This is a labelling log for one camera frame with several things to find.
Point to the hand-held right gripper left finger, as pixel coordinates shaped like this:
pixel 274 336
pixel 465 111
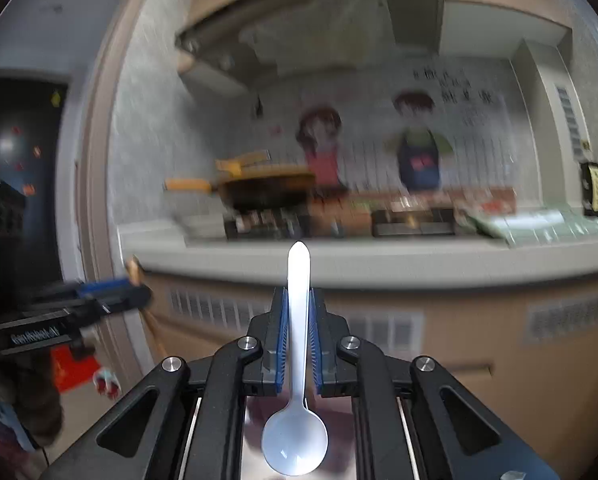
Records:
pixel 278 345

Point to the green cutting board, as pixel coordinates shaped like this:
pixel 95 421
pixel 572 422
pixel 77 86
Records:
pixel 529 225

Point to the gas stove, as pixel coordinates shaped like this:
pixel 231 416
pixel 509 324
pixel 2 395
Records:
pixel 339 220

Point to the white plastic spoon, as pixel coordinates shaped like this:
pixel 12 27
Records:
pixel 295 380

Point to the kitchen counter cabinet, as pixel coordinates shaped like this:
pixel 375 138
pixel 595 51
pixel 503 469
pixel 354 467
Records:
pixel 379 340

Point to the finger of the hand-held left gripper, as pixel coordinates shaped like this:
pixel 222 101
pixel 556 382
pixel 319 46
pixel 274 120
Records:
pixel 110 294

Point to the cartoon wall sticker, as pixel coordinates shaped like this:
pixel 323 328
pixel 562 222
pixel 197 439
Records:
pixel 379 145

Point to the dark refrigerator with magnets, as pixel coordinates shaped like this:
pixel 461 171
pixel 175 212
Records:
pixel 14 170

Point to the black frying pan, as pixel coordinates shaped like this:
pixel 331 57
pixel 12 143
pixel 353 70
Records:
pixel 251 187

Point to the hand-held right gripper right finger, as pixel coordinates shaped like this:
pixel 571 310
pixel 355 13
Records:
pixel 319 345

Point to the red paper item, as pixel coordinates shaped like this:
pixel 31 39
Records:
pixel 74 370

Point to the range hood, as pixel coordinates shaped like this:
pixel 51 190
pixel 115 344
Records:
pixel 319 25

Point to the person's left forearm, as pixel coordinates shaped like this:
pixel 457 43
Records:
pixel 26 400

